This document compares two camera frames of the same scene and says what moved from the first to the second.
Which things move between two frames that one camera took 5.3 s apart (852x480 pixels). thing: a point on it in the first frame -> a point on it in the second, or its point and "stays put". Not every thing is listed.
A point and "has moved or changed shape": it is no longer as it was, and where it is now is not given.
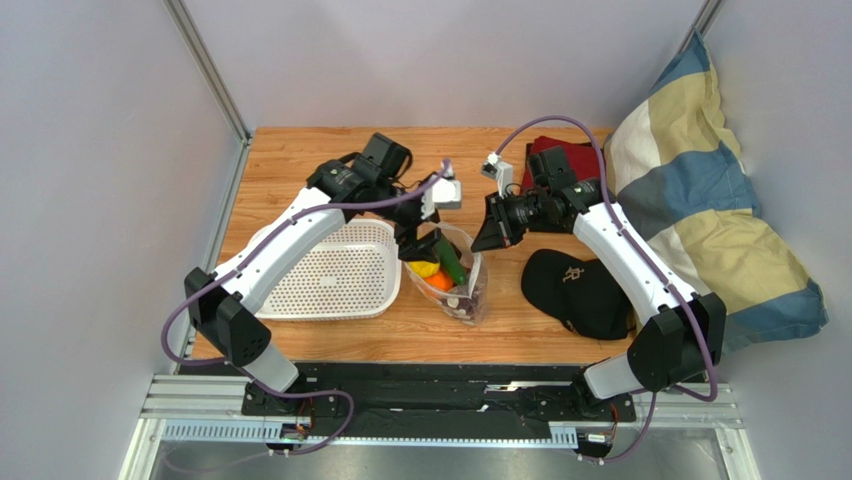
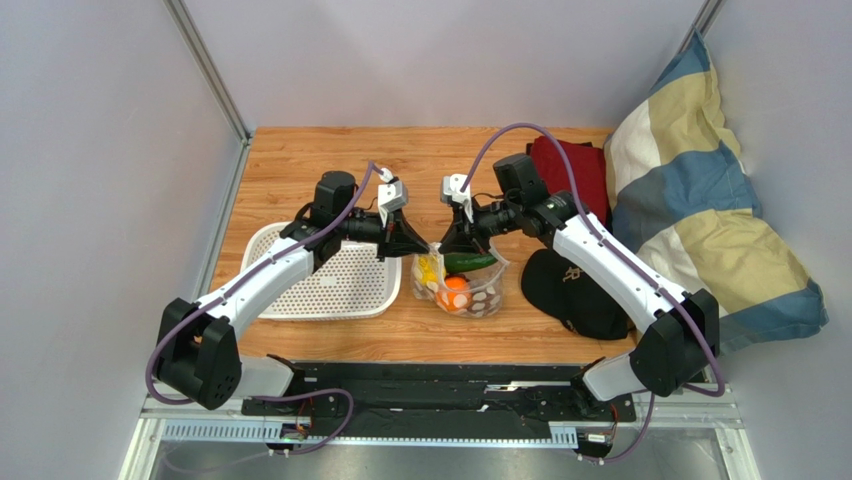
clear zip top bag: x=457 y=285 has moved or changed shape
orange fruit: x=440 y=281 -> x=456 y=294
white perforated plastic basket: x=353 y=273 stays put
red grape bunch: x=465 y=306 -> x=484 y=303
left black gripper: x=409 y=247 -> x=397 y=239
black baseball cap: x=585 y=294 stays put
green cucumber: x=451 y=261 has moved or changed shape
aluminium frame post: x=209 y=69 stays put
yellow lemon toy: x=423 y=268 has moved or changed shape
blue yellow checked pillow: x=676 y=171 stays put
